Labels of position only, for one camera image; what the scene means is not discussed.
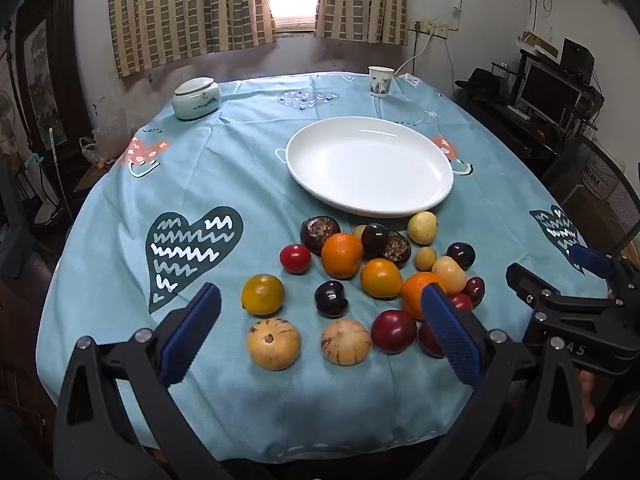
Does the dark red plum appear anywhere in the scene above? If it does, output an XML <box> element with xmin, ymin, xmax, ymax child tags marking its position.
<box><xmin>462</xmin><ymin>277</ymin><xmax>486</xmax><ymax>308</ymax></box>

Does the small red tomato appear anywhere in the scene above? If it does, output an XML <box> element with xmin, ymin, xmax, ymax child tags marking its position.
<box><xmin>279</xmin><ymin>244</ymin><xmax>312</xmax><ymax>275</ymax></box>

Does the person's right hand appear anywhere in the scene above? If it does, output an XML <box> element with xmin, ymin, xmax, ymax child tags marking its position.
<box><xmin>577</xmin><ymin>367</ymin><xmax>640</xmax><ymax>431</ymax></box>

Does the white oval plate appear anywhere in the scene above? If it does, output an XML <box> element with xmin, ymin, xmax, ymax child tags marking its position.
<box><xmin>286</xmin><ymin>116</ymin><xmax>455</xmax><ymax>219</ymax></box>

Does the plastic bag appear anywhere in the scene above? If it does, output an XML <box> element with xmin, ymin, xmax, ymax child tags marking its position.
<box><xmin>80</xmin><ymin>137</ymin><xmax>103</xmax><ymax>166</ymax></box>

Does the black desk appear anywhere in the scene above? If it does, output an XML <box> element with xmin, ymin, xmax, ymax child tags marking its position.
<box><xmin>455</xmin><ymin>85</ymin><xmax>601</xmax><ymax>176</ymax></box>

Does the framed painting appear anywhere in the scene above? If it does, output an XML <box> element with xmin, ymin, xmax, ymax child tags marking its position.
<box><xmin>15</xmin><ymin>15</ymin><xmax>68</xmax><ymax>148</ymax></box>

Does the black hat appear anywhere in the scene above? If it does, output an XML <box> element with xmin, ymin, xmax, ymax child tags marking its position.
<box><xmin>454</xmin><ymin>67</ymin><xmax>516</xmax><ymax>98</ymax></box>

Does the black speaker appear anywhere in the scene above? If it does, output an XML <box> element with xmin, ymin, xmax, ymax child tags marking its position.
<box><xmin>559</xmin><ymin>37</ymin><xmax>596</xmax><ymax>83</ymax></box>

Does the blue printed tablecloth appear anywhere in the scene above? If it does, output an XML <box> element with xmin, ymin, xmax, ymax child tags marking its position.
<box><xmin>36</xmin><ymin>71</ymin><xmax>611</xmax><ymax>463</ymax></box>

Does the white handled mop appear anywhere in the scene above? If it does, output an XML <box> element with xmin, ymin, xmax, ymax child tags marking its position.
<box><xmin>47</xmin><ymin>127</ymin><xmax>72</xmax><ymax>222</ymax></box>

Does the white cable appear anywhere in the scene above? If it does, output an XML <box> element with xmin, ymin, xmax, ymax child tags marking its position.
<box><xmin>394</xmin><ymin>30</ymin><xmax>432</xmax><ymax>78</ymax></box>

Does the orange persimmon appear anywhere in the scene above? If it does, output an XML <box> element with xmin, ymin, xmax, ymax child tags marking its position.
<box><xmin>360</xmin><ymin>258</ymin><xmax>404</xmax><ymax>301</ymax></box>

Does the brown checked curtain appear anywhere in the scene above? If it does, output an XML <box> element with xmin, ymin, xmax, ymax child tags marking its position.
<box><xmin>314</xmin><ymin>0</ymin><xmax>411</xmax><ymax>46</ymax></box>
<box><xmin>107</xmin><ymin>0</ymin><xmax>277</xmax><ymax>79</ymax></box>

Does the yellow green tomato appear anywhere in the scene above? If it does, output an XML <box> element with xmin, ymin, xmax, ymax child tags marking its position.
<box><xmin>241</xmin><ymin>273</ymin><xmax>286</xmax><ymax>317</ymax></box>

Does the yellow round fruit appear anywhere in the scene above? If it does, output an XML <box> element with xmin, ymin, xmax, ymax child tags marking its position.
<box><xmin>407</xmin><ymin>211</ymin><xmax>439</xmax><ymax>246</ymax></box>

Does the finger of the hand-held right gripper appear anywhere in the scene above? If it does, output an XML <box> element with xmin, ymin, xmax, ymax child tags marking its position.
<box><xmin>569</xmin><ymin>243</ymin><xmax>640</xmax><ymax>302</ymax></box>
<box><xmin>505</xmin><ymin>262</ymin><xmax>617</xmax><ymax>313</ymax></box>

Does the yellow oblong fruit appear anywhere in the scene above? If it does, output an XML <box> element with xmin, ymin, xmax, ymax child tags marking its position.
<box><xmin>432</xmin><ymin>256</ymin><xmax>469</xmax><ymax>296</ymax></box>

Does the wall power strip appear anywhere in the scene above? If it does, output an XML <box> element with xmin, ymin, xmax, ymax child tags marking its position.
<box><xmin>410</xmin><ymin>20</ymin><xmax>449</xmax><ymax>38</ymax></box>

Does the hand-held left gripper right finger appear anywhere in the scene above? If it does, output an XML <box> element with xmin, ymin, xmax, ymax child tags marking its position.
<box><xmin>400</xmin><ymin>282</ymin><xmax>590</xmax><ymax>480</ymax></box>

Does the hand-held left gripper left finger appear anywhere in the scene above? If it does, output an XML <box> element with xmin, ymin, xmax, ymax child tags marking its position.
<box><xmin>52</xmin><ymin>282</ymin><xmax>223</xmax><ymax>480</ymax></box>

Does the tan melon with stem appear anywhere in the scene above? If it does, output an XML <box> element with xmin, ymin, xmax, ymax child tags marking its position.
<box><xmin>246</xmin><ymin>318</ymin><xmax>302</xmax><ymax>372</ymax></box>

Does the tan striped melon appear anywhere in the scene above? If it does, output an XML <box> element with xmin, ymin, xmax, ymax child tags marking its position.
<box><xmin>320</xmin><ymin>318</ymin><xmax>372</xmax><ymax>366</ymax></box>

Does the dark brown round fruit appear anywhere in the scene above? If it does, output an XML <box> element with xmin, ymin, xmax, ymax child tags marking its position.
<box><xmin>300</xmin><ymin>216</ymin><xmax>342</xmax><ymax>255</ymax></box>
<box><xmin>382</xmin><ymin>231</ymin><xmax>412</xmax><ymax>269</ymax></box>

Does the dark purple plum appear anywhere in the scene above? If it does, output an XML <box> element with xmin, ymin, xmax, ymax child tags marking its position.
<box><xmin>446</xmin><ymin>242</ymin><xmax>476</xmax><ymax>271</ymax></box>
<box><xmin>361</xmin><ymin>223</ymin><xmax>391</xmax><ymax>260</ymax></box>
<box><xmin>314</xmin><ymin>280</ymin><xmax>349</xmax><ymax>319</ymax></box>

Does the computer monitor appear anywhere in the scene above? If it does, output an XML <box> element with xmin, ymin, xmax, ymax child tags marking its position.
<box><xmin>517</xmin><ymin>62</ymin><xmax>583</xmax><ymax>123</ymax></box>

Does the black mesh chair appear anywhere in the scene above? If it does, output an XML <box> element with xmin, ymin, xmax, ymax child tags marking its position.
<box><xmin>542</xmin><ymin>132</ymin><xmax>640</xmax><ymax>261</ymax></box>

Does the printed paper cup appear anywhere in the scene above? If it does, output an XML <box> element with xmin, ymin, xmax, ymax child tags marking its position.
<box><xmin>368</xmin><ymin>65</ymin><xmax>394</xmax><ymax>98</ymax></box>

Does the orange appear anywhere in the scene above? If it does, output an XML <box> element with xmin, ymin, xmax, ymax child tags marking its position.
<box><xmin>321</xmin><ymin>233</ymin><xmax>364</xmax><ymax>280</ymax></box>
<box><xmin>401</xmin><ymin>272</ymin><xmax>447</xmax><ymax>321</ymax></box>

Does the white lidded ceramic jar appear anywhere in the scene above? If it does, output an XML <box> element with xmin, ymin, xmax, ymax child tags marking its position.
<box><xmin>172</xmin><ymin>77</ymin><xmax>222</xmax><ymax>121</ymax></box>

